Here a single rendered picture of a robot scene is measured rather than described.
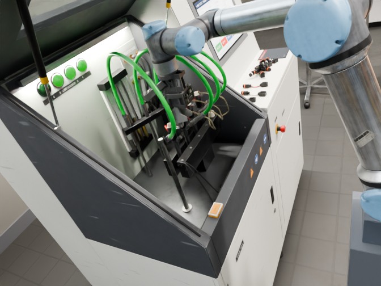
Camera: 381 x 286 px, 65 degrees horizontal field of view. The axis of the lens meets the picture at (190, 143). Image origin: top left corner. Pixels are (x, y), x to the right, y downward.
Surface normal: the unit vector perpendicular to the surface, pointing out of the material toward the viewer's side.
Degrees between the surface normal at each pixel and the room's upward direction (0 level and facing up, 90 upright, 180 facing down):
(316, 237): 0
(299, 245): 0
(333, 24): 83
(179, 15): 76
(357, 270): 90
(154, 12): 90
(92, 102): 90
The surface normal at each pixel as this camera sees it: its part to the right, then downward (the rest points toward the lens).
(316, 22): -0.68, 0.45
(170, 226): -0.43, 0.60
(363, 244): -0.26, -0.80
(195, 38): 0.74, 0.20
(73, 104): 0.87, 0.06
